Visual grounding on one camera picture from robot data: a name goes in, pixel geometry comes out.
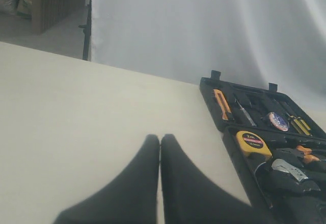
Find wooden cabinet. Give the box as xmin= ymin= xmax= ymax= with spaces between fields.
xmin=32 ymin=0 xmax=86 ymax=34

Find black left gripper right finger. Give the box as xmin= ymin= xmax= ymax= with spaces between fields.
xmin=160 ymin=134 xmax=274 ymax=223

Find adjustable wrench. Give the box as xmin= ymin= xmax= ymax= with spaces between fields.
xmin=271 ymin=159 xmax=321 ymax=192

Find black backdrop stand pole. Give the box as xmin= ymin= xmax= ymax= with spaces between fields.
xmin=78 ymin=0 xmax=92 ymax=61

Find orange utility knife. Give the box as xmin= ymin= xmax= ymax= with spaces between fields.
xmin=213 ymin=89 xmax=234 ymax=121

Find white backdrop cloth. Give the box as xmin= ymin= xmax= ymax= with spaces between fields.
xmin=91 ymin=0 xmax=325 ymax=111

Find blue electrical tape roll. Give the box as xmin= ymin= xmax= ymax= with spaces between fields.
xmin=265 ymin=112 xmax=289 ymax=132

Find yellow black screwdriver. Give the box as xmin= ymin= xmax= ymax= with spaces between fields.
xmin=289 ymin=104 xmax=313 ymax=136
xmin=284 ymin=105 xmax=308 ymax=135

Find yellow tape measure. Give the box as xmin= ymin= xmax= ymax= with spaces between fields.
xmin=235 ymin=131 xmax=272 ymax=160

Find orange handled pliers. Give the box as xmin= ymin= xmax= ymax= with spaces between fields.
xmin=277 ymin=145 xmax=321 ymax=166

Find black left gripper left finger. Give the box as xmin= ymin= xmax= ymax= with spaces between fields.
xmin=55 ymin=134 xmax=160 ymax=223

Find clear tester screwdriver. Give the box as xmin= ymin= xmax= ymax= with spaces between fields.
xmin=235 ymin=98 xmax=257 ymax=127

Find black plastic tool case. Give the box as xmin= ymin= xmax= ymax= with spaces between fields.
xmin=199 ymin=71 xmax=325 ymax=223

